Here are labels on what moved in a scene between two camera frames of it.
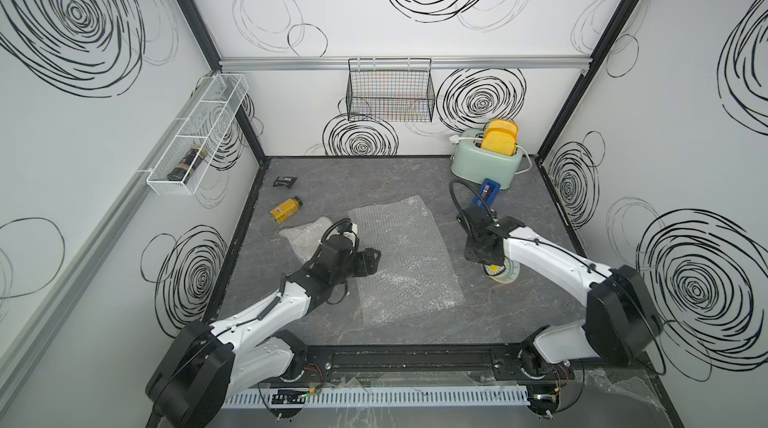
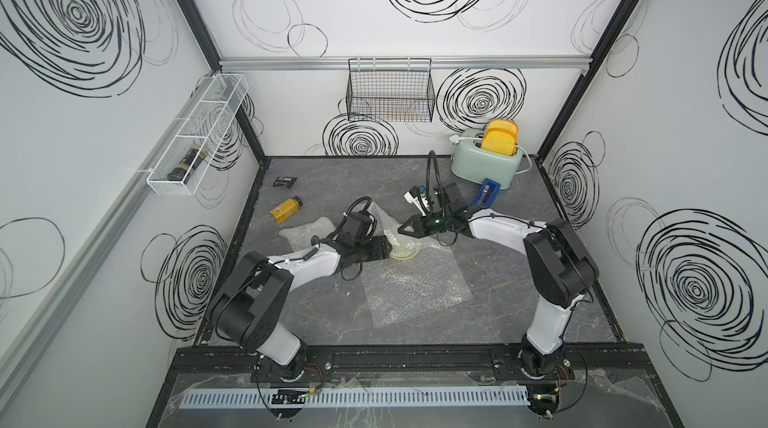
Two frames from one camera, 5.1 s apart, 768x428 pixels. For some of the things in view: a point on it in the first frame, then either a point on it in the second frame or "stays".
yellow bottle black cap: [286, 209] stays
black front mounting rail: [415, 360] stays
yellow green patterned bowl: [503, 274] → [405, 247]
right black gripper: [468, 254] → [417, 224]
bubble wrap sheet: [305, 238] stays
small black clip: [286, 181] stays
